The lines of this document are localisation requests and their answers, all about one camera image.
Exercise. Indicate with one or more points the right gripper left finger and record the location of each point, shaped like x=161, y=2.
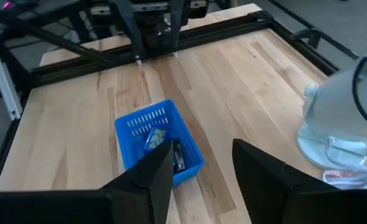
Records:
x=152, y=186

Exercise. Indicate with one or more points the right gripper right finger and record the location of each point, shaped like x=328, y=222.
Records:
x=264, y=186

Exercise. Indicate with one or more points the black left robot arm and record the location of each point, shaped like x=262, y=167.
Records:
x=155, y=31

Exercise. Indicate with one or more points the black adapter with label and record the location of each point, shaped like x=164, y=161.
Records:
x=179, y=157

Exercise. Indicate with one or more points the blue plastic basket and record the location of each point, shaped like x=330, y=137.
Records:
x=130, y=149

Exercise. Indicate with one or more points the blue adapter with label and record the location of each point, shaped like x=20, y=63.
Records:
x=155, y=138

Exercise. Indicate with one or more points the white base standoff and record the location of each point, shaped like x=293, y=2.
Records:
x=174, y=54
x=138, y=61

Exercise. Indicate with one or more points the black frame hook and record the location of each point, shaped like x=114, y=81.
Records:
x=306, y=35

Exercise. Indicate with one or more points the black aluminium table frame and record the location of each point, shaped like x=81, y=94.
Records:
x=227, y=31

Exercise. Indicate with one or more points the silver aluminium rail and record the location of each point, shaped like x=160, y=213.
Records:
x=6, y=87

